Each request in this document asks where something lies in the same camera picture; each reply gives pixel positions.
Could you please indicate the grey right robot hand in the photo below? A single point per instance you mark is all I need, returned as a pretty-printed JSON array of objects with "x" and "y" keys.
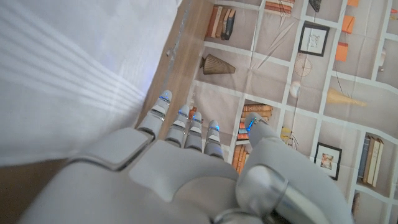
[{"x": 174, "y": 180}]

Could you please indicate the white cloth napkin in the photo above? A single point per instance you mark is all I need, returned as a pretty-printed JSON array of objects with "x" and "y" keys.
[{"x": 62, "y": 77}]

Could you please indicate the printed bookshelf backdrop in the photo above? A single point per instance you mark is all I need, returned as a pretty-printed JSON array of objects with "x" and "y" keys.
[{"x": 273, "y": 77}]

